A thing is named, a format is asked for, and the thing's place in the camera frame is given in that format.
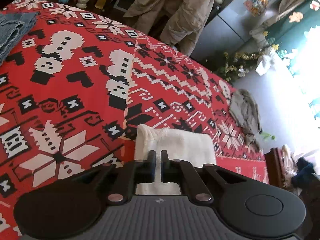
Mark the dark blue fuzzy cloth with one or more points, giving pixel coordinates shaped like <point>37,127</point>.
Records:
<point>303,173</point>

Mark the grey shirt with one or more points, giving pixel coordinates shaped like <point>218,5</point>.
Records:
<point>246,110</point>

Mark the blue jeans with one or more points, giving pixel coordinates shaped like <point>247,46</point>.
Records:
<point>12,30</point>

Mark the cream cloth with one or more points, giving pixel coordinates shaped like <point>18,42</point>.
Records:
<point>288,157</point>

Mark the beige puffer jacket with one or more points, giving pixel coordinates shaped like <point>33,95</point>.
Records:
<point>187,17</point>

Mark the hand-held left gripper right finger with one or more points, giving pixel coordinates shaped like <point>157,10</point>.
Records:
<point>163,167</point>

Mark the white ribbon bow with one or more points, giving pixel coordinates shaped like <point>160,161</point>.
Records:
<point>266,63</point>

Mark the dark wooden nightstand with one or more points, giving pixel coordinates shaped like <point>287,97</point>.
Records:
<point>275,165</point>

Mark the small christmas tree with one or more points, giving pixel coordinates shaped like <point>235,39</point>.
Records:
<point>232,67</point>

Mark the white ceramic bowl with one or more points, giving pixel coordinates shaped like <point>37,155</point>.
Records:
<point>82,3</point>

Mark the cream knit striped vest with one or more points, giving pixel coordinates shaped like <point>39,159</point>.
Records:
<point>182,145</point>

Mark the grey refrigerator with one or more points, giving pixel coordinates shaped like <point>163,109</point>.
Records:
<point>225,30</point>

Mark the green plant sprig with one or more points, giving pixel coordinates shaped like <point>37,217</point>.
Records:
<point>267,136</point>

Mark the green printed curtain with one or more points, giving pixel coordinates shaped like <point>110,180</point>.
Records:
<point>297,27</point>

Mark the red patterned blanket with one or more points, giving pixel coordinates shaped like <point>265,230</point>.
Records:
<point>75,92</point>

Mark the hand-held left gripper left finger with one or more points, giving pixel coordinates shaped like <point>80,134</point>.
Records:
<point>153,167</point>

